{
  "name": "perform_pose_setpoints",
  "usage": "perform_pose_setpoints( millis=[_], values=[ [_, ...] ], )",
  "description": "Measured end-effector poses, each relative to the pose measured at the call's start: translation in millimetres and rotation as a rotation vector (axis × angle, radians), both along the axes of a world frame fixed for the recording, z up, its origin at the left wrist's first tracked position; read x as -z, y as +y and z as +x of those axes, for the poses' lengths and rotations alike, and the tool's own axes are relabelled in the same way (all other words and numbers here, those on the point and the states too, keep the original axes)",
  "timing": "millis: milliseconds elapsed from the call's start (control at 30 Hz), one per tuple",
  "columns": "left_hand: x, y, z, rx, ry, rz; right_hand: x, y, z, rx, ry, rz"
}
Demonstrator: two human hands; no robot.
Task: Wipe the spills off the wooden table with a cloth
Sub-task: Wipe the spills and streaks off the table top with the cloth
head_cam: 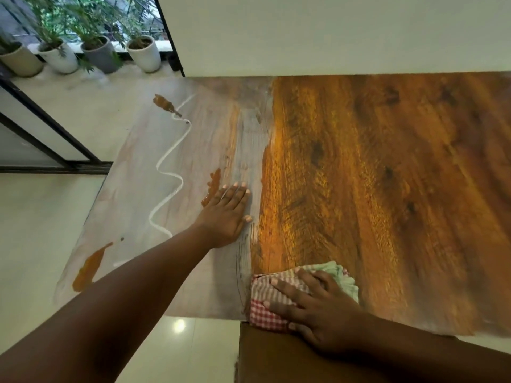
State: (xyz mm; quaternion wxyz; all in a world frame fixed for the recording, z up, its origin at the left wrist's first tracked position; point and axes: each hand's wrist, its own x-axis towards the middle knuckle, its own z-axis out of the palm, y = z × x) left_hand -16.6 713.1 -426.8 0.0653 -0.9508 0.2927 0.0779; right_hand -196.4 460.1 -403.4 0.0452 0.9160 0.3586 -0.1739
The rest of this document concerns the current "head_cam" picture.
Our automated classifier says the person's right forearm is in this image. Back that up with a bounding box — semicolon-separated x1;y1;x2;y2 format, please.
347;311;511;383

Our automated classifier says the wooden table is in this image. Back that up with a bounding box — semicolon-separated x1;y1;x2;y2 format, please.
54;71;511;338

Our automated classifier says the person's left forearm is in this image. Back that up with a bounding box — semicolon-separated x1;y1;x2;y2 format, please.
0;227;212;383

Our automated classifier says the plant in white pot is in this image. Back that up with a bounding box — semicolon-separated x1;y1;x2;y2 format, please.
23;0;79;75
119;3;162;73

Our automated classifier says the plant in beige pot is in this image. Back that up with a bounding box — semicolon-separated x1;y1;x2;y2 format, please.
0;31;44;78

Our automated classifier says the black door frame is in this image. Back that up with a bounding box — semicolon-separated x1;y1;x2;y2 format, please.
153;0;185;78

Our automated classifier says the red checked cleaning cloth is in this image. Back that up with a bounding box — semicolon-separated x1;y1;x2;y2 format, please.
249;261;360;331

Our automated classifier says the person's left hand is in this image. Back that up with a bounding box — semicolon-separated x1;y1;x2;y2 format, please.
193;182;253;249

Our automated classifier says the beige upholstered chair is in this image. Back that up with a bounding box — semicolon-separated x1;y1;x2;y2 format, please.
235;321;460;383

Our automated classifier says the person's right hand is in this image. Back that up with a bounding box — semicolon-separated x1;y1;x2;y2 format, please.
263;268;364;355

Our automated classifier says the plant in grey pot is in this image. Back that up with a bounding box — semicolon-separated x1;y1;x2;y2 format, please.
63;0;120;74

